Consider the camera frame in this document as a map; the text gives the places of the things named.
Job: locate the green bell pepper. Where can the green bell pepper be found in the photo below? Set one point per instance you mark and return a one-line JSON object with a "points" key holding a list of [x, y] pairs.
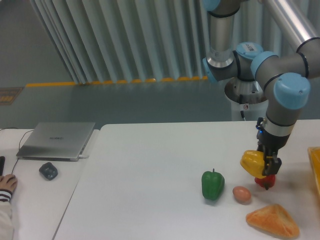
{"points": [[212, 185]]}

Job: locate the person's hand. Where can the person's hand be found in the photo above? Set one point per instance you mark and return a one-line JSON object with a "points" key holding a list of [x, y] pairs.
{"points": [[8, 183]]}

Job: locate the silver laptop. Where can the silver laptop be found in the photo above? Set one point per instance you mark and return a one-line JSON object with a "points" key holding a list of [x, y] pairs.
{"points": [[57, 141]]}

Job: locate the white striped sleeve forearm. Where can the white striped sleeve forearm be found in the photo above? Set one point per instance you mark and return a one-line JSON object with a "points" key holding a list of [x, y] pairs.
{"points": [[6, 224]]}

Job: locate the red bell pepper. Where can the red bell pepper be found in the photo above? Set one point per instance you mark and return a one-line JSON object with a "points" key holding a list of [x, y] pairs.
{"points": [[267, 182]]}

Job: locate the white folding partition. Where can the white folding partition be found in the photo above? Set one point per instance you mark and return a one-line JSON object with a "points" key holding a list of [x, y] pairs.
{"points": [[152, 40]]}

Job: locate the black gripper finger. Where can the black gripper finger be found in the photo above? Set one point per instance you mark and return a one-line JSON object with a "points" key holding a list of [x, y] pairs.
{"points": [[272, 164]]}

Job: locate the yellow bell pepper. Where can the yellow bell pepper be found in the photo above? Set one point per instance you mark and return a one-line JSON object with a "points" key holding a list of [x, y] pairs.
{"points": [[253, 162]]}

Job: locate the black phone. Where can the black phone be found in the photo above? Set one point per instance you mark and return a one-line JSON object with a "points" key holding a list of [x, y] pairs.
{"points": [[2, 164]]}

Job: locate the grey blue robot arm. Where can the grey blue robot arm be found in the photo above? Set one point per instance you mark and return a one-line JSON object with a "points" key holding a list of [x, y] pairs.
{"points": [[284, 81]]}

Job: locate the brown egg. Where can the brown egg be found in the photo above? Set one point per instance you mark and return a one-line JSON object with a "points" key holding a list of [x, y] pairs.
{"points": [[241, 194]]}

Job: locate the white USB plug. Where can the white USB plug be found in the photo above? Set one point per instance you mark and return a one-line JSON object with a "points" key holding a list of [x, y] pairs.
{"points": [[83, 156]]}

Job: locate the yellow tray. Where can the yellow tray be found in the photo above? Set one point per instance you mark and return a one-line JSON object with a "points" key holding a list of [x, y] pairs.
{"points": [[314, 158]]}

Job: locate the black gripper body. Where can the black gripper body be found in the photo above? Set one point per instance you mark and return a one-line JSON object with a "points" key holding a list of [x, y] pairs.
{"points": [[270, 144]]}

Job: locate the triangular bread loaf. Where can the triangular bread loaf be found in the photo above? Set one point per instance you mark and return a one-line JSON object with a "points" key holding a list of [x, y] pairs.
{"points": [[275, 220]]}

